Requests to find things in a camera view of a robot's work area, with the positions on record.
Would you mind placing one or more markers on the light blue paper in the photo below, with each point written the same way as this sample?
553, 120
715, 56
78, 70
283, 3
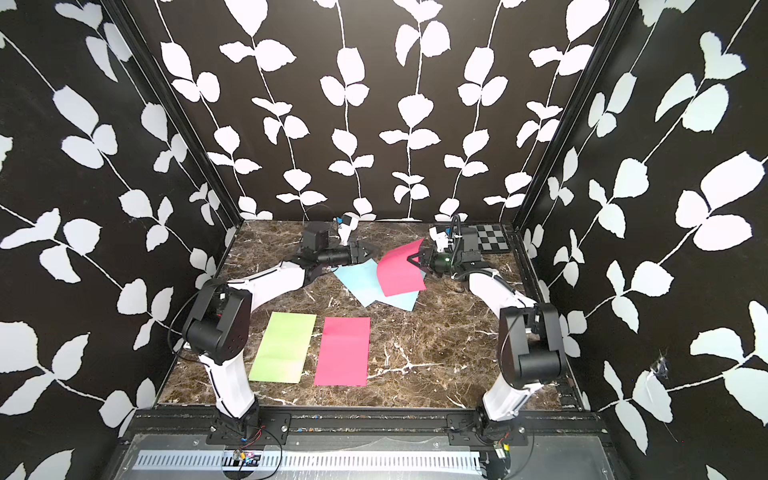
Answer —
404, 301
361, 281

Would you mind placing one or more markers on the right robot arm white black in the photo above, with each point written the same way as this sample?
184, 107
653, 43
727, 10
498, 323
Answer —
530, 351

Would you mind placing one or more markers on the white perforated rail strip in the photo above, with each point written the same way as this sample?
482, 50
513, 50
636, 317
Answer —
374, 461

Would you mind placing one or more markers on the small electronics board with wires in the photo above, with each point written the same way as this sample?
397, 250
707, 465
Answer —
238, 460

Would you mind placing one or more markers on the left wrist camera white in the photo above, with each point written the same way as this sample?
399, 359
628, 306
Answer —
346, 225

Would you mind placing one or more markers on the checkerboard calibration board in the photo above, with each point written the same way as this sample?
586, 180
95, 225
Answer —
493, 239

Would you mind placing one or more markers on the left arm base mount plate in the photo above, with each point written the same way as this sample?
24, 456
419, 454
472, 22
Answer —
255, 429

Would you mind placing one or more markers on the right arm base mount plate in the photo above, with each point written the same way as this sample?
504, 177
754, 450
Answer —
475, 429

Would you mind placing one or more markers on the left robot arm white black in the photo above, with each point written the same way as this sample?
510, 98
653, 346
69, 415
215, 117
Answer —
217, 326

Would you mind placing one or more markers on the yellow-green paper sheet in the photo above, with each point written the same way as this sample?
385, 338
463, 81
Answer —
283, 348

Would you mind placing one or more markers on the pink paper sheet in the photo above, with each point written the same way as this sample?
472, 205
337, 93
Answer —
344, 352
396, 275

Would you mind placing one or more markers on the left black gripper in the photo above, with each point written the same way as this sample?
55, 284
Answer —
355, 256

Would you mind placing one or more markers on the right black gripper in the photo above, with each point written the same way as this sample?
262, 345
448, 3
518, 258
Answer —
433, 260

